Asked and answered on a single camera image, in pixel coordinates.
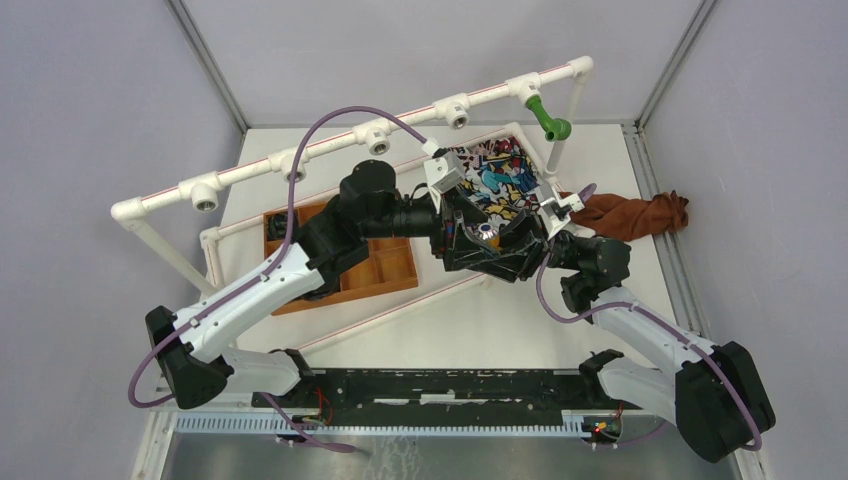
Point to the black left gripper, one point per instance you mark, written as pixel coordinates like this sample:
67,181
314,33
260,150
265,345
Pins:
458,256

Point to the white slotted cable duct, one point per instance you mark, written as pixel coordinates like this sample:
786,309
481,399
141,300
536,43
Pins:
271,423

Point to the wooden compartment tray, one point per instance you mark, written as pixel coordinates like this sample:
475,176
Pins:
389,268

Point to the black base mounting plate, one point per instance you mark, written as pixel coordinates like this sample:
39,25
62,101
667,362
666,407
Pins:
446,398

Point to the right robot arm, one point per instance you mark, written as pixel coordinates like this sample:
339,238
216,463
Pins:
711,393

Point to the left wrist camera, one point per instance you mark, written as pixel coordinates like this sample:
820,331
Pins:
443,171

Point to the green plastic water faucet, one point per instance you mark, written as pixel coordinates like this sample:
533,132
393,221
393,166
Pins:
555,129

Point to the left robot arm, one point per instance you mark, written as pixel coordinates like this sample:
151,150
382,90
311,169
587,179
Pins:
192,346

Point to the comic print cloth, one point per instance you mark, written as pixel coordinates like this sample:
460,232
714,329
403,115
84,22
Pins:
500,178

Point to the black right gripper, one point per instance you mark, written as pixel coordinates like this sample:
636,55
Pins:
523,230

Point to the brown cloth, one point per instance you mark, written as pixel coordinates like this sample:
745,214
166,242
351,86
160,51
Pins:
628,219

